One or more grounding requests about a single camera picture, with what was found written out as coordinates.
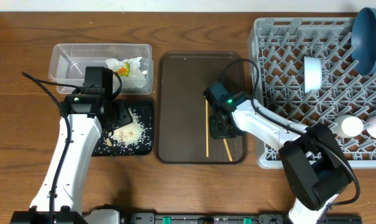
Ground black plastic bin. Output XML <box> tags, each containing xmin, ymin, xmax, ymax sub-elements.
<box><xmin>91</xmin><ymin>100</ymin><xmax>154</xmax><ymax>157</ymax></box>

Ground yellow green snack wrapper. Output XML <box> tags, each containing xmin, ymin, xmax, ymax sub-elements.
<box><xmin>116</xmin><ymin>62</ymin><xmax>131</xmax><ymax>77</ymax></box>

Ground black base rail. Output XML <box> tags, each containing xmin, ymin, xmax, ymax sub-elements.
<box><xmin>91</xmin><ymin>203</ymin><xmax>362</xmax><ymax>224</ymax></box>

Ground grey dishwasher rack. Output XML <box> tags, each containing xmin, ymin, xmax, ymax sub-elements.
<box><xmin>247</xmin><ymin>17</ymin><xmax>376</xmax><ymax>170</ymax></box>

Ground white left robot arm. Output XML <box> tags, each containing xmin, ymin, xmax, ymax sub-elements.
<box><xmin>11</xmin><ymin>94</ymin><xmax>132</xmax><ymax>223</ymax></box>

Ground brown serving tray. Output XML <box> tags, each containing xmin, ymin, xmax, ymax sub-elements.
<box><xmin>156</xmin><ymin>52</ymin><xmax>247</xmax><ymax>164</ymax></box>

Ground white tissue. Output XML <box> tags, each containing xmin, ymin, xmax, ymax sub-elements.
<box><xmin>106</xmin><ymin>57</ymin><xmax>147</xmax><ymax>89</ymax></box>

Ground white cup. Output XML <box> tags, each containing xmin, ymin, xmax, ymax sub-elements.
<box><xmin>334</xmin><ymin>114</ymin><xmax>364</xmax><ymax>138</ymax></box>

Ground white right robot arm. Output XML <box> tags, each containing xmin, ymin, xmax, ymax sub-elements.
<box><xmin>204</xmin><ymin>93</ymin><xmax>357</xmax><ymax>223</ymax></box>

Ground dark blue plate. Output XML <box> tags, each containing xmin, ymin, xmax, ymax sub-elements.
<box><xmin>351</xmin><ymin>7</ymin><xmax>376</xmax><ymax>75</ymax></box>

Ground light blue bowl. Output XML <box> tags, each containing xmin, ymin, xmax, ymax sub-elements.
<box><xmin>304</xmin><ymin>56</ymin><xmax>322</xmax><ymax>93</ymax></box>

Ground wooden chopstick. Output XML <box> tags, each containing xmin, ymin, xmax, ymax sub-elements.
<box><xmin>205</xmin><ymin>100</ymin><xmax>209</xmax><ymax>157</ymax></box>
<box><xmin>223</xmin><ymin>139</ymin><xmax>233</xmax><ymax>162</ymax></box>

